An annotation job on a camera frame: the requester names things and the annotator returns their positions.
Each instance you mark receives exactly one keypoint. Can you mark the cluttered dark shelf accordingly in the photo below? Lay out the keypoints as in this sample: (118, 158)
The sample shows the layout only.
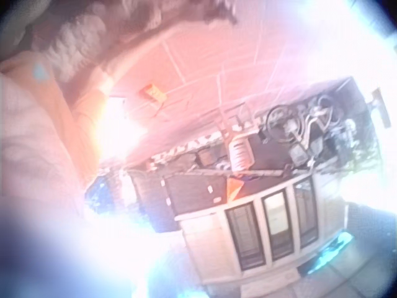
(192, 189)

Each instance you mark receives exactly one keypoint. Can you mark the orange yellow packet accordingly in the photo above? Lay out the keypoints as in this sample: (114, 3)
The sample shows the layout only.
(152, 92)

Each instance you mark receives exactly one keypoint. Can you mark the white cabinet with glass doors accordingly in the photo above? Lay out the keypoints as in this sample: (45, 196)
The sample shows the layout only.
(211, 236)

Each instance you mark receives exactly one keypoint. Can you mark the blue crate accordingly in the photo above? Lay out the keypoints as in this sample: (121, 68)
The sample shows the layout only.
(100, 192)

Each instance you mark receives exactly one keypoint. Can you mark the dark furry object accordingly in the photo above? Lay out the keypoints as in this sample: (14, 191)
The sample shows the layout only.
(218, 12)

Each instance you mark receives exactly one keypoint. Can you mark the brown white patterned cloth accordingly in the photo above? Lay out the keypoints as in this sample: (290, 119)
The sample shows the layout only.
(77, 34)

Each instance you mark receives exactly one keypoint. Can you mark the dark post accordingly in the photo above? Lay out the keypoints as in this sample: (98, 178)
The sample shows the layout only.
(381, 107)

